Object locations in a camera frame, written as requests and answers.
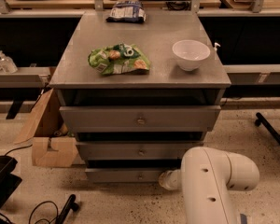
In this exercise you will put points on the white bowl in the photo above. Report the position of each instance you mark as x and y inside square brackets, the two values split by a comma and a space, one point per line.
[190, 54]

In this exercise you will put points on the grey drawer cabinet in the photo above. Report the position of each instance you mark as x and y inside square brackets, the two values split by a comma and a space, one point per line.
[165, 84]

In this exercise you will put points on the grey drawer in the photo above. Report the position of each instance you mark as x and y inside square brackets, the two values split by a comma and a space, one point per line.
[114, 119]
[129, 171]
[134, 151]

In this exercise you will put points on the black stand leg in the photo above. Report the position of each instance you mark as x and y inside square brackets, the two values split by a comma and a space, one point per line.
[70, 205]

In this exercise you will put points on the grey middle drawer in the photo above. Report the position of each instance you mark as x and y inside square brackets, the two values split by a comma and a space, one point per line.
[134, 151]

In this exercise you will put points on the clear sanitizer bottle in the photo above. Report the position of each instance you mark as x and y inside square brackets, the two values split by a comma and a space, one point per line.
[7, 64]

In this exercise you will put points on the black chair base leg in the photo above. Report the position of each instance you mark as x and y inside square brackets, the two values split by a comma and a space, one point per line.
[262, 121]

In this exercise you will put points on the cardboard box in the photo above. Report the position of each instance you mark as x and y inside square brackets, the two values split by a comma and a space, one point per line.
[51, 146]

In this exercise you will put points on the blue floor tape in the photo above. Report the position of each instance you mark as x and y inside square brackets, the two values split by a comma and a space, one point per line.
[243, 219]

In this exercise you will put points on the blue white snack bag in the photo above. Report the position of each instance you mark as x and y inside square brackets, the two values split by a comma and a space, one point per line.
[127, 11]

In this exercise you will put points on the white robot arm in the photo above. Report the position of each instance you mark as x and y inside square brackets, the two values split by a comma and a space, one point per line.
[206, 177]

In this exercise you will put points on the green chip bag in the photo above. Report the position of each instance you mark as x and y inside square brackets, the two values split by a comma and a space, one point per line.
[118, 59]

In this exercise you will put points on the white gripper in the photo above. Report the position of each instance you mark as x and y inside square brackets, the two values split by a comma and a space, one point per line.
[168, 180]

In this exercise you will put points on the grey bottom drawer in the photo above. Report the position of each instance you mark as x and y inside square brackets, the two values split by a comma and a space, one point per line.
[129, 171]

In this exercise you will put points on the grey top drawer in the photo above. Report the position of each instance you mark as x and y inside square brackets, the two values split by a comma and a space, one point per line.
[114, 119]

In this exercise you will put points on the white pump dispenser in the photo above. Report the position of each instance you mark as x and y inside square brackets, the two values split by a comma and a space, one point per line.
[216, 47]

